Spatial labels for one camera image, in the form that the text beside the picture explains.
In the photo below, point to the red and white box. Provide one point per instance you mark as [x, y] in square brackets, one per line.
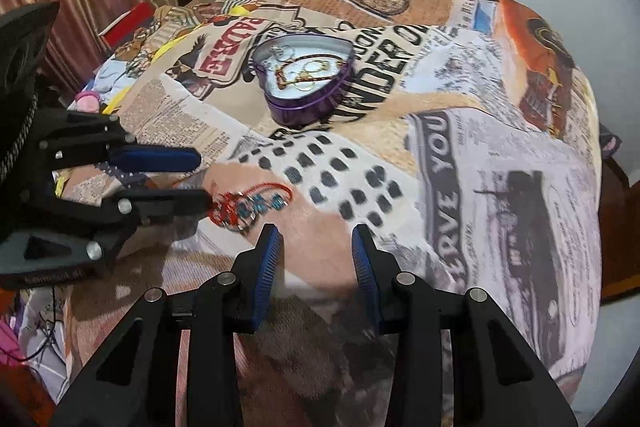
[127, 24]

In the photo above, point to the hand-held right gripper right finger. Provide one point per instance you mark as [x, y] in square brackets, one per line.
[367, 277]

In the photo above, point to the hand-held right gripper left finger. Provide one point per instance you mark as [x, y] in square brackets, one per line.
[265, 277]

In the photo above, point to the small silver earring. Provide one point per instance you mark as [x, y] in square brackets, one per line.
[281, 52]

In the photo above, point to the pink plush toy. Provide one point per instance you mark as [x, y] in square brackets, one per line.
[87, 102]

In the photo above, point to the gold hoop earrings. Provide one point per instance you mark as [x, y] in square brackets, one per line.
[314, 68]

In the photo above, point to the printed newspaper-pattern blanket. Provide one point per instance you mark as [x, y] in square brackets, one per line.
[450, 147]

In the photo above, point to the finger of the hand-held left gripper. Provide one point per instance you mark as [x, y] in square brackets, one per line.
[155, 158]
[165, 202]

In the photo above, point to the purple heart-shaped tin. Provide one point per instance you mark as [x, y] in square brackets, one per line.
[305, 99]

